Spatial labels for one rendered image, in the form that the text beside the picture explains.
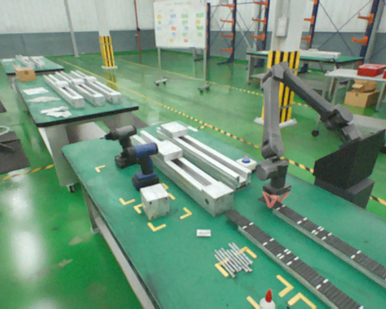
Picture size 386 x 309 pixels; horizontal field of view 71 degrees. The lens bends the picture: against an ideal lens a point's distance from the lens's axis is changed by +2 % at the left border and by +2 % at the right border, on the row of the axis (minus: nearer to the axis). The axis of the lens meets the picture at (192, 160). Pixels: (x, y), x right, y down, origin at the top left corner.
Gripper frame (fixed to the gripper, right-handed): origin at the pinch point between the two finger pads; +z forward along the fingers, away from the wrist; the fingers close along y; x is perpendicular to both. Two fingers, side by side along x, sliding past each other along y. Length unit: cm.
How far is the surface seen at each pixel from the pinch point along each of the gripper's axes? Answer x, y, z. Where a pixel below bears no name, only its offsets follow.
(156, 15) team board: -603, -253, -89
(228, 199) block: -10.0, 16.4, -2.4
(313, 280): 32.0, 19.7, 0.0
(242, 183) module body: -19.2, -0.3, 0.3
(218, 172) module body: -31.3, 4.9, -1.7
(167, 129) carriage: -82, 6, -9
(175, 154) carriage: -51, 18, -8
